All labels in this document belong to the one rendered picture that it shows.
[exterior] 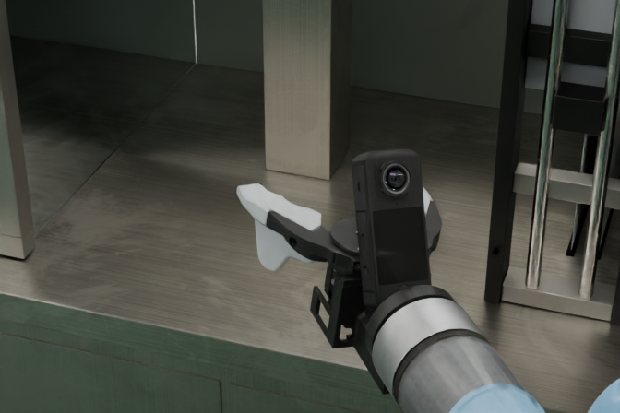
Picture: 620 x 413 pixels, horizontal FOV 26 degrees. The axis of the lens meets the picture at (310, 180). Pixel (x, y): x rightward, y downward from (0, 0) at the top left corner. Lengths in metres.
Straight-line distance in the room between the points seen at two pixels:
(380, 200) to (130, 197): 0.81
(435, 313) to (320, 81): 0.80
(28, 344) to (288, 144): 0.41
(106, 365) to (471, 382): 0.81
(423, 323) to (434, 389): 0.06
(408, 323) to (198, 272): 0.69
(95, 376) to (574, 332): 0.56
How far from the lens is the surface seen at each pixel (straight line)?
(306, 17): 1.65
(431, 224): 1.04
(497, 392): 0.85
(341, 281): 0.98
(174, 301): 1.53
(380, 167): 0.95
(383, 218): 0.95
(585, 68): 1.41
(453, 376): 0.87
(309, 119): 1.71
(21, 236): 1.60
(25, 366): 1.67
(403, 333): 0.91
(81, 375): 1.63
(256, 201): 1.04
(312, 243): 0.99
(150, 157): 1.81
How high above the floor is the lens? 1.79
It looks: 31 degrees down
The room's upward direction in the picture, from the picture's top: straight up
